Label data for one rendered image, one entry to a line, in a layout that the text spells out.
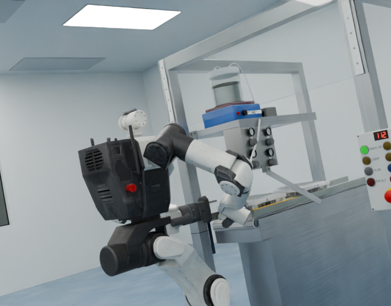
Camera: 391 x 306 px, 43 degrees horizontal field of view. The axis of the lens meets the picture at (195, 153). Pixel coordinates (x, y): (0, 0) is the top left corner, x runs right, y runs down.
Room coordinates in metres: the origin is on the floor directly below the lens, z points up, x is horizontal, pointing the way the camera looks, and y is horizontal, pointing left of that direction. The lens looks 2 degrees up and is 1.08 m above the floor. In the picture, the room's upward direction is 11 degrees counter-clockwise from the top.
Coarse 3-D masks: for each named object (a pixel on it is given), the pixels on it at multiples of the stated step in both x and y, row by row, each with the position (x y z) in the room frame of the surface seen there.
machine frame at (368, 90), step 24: (360, 0) 1.71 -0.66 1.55; (384, 0) 1.87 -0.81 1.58; (360, 24) 1.68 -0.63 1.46; (360, 96) 1.71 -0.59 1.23; (312, 120) 3.17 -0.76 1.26; (384, 120) 1.70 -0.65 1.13; (312, 144) 3.15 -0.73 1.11; (192, 168) 2.40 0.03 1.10; (312, 168) 3.17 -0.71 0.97; (192, 192) 2.38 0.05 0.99; (384, 216) 1.71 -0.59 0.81; (192, 240) 2.41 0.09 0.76
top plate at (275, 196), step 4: (284, 192) 2.43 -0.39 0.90; (268, 196) 2.38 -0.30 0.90; (272, 196) 2.36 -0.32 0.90; (276, 196) 2.38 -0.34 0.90; (280, 196) 2.40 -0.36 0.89; (284, 196) 2.42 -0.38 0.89; (252, 200) 2.31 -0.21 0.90; (256, 200) 2.28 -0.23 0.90; (260, 200) 2.30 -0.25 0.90; (264, 200) 2.32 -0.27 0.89; (268, 200) 2.34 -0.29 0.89; (248, 204) 2.29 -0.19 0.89; (252, 204) 2.28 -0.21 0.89; (256, 204) 2.27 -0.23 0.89
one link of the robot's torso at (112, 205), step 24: (120, 144) 1.83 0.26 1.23; (144, 144) 1.87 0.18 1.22; (96, 168) 1.86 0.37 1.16; (120, 168) 1.82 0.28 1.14; (144, 168) 1.85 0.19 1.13; (168, 168) 1.95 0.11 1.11; (96, 192) 1.91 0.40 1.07; (120, 192) 1.81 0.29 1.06; (144, 192) 1.86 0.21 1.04; (168, 192) 1.95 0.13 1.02; (120, 216) 1.87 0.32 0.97; (144, 216) 1.89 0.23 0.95
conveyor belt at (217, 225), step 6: (354, 186) 2.88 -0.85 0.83; (336, 192) 2.74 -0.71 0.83; (300, 204) 2.50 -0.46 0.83; (282, 210) 2.39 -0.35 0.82; (264, 216) 2.29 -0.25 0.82; (216, 222) 2.40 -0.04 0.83; (234, 222) 2.31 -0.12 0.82; (246, 222) 2.26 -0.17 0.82; (252, 222) 2.23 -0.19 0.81; (216, 228) 2.40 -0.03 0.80; (222, 228) 2.37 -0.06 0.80; (228, 228) 2.34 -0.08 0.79; (234, 228) 2.32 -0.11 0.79; (240, 228) 2.29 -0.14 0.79; (246, 228) 2.27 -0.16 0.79; (252, 228) 2.25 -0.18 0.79
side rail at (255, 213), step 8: (344, 184) 2.78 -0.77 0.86; (352, 184) 2.84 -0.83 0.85; (312, 192) 2.55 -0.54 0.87; (320, 192) 2.60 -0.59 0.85; (328, 192) 2.66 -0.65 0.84; (288, 200) 2.41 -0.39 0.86; (296, 200) 2.45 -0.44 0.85; (304, 200) 2.50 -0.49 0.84; (264, 208) 2.28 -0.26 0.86; (272, 208) 2.31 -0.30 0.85; (280, 208) 2.36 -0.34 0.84; (256, 216) 2.23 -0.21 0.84
